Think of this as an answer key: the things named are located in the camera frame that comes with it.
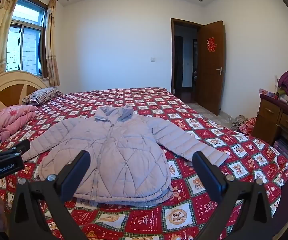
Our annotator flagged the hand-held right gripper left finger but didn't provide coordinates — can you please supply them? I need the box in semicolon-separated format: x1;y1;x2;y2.
8;150;91;240

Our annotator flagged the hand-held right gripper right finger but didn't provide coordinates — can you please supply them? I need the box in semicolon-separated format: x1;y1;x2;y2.
192;151;274;240

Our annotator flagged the light purple puffer jacket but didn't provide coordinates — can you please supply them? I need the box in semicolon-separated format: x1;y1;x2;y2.
21;105;229;203

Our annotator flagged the pile of clothes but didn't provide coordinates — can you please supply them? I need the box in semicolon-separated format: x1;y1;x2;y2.
230;115;250;129

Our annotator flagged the pink floral folded quilt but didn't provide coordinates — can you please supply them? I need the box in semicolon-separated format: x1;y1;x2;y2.
0;104;38;142

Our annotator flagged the red printed bedspread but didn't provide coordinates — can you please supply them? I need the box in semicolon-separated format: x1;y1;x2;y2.
0;87;288;240

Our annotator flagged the striped pillow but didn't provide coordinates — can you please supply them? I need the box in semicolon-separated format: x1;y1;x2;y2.
22;87;63;105

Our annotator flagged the wooden bed headboard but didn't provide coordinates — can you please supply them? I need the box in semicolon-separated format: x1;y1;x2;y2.
0;70;50;115

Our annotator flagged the red floral bag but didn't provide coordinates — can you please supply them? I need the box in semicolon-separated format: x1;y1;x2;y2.
239;117;258;137

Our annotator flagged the stack of books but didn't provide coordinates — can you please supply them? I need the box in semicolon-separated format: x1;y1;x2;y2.
272;137;288;162

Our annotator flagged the brown wooden dresser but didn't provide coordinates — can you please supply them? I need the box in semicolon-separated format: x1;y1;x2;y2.
251;94;288;165

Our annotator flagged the pink box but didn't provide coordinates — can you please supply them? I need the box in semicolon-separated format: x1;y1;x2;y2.
259;88;279;100

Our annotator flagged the brown wooden door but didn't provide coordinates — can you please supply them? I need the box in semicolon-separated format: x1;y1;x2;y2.
196;21;226;116

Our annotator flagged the window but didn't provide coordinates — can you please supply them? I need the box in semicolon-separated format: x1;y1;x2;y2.
5;0;47;78

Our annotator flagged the red paper door decoration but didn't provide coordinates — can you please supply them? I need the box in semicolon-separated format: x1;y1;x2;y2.
207;37;217;52

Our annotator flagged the dark wooden door frame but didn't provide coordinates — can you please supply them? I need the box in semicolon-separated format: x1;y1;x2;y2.
170;18;204;104

